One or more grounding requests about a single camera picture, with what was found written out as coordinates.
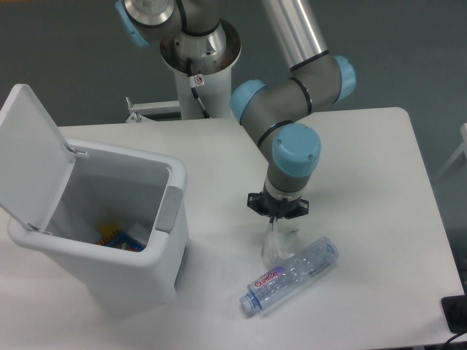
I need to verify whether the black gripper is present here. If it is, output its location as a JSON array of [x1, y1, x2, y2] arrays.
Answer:
[[247, 192, 309, 230]]

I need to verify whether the clear plastic wrapper bag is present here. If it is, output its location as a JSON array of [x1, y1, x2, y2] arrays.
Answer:
[[260, 218, 299, 268]]

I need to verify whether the clear plastic water bottle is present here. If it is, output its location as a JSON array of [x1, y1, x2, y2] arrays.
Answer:
[[239, 236, 339, 316]]

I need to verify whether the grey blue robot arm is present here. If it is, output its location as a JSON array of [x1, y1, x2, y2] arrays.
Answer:
[[115, 1, 356, 221]]

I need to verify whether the white trash can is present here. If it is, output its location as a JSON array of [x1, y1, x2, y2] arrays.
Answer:
[[1, 138, 188, 309]]

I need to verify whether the colourful trash in can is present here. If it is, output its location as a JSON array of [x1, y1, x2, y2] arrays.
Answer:
[[96, 221, 145, 252]]

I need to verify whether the white trash can lid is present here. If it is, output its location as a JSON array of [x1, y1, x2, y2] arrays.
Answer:
[[1, 84, 88, 232]]

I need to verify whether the white furniture leg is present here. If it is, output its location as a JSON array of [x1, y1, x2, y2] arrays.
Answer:
[[436, 123, 466, 179]]

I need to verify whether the black device at edge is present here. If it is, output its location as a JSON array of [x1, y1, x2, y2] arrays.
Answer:
[[441, 295, 466, 333]]

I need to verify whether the black cable on pedestal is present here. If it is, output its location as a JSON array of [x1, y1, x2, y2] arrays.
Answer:
[[185, 57, 212, 120]]

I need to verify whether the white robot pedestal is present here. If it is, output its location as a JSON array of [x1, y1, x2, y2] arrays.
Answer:
[[160, 19, 242, 120]]

